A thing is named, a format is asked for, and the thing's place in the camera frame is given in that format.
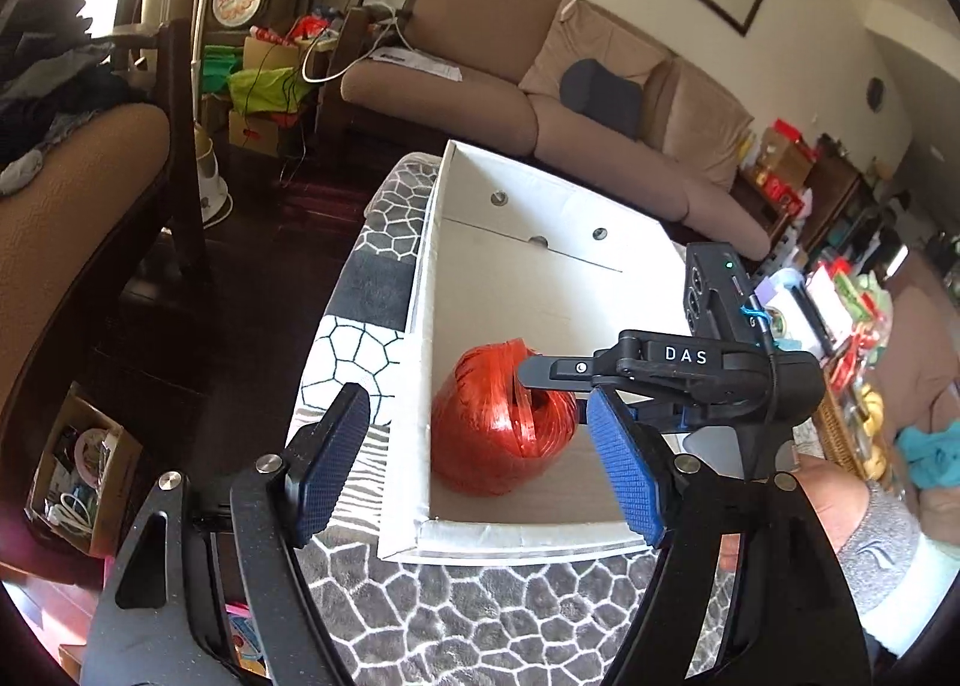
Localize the red twine ball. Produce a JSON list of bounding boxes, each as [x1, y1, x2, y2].
[[431, 338, 579, 498]]

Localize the cardboard box of clutter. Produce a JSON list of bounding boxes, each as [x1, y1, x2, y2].
[[25, 388, 142, 558]]

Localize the person's right hand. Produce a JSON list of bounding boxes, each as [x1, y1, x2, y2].
[[717, 453, 872, 574]]

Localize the white cardboard box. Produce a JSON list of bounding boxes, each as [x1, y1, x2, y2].
[[376, 138, 723, 568]]

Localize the wicker basket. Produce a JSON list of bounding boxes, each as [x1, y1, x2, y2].
[[812, 369, 889, 483]]

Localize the patterned grey table mat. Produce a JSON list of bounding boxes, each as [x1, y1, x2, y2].
[[293, 143, 686, 684]]

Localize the bananas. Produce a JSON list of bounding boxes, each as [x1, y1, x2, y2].
[[856, 384, 887, 478]]

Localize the dark blue cushion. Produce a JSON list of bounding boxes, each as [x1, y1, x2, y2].
[[560, 59, 644, 140]]

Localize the brown sofa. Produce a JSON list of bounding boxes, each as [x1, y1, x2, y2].
[[320, 0, 771, 262]]

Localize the papers on sofa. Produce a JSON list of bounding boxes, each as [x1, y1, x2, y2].
[[371, 47, 462, 83]]

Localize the brown armchair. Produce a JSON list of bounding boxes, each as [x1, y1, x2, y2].
[[2, 20, 205, 441]]

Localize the green bag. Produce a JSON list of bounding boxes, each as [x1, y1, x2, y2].
[[228, 67, 311, 115]]

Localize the pile of folded clothes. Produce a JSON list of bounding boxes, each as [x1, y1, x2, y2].
[[2, 0, 146, 197]]

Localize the black camera module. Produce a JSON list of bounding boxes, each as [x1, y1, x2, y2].
[[683, 242, 775, 351]]

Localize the white appliance with black handle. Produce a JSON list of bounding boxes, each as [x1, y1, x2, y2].
[[755, 266, 853, 363]]

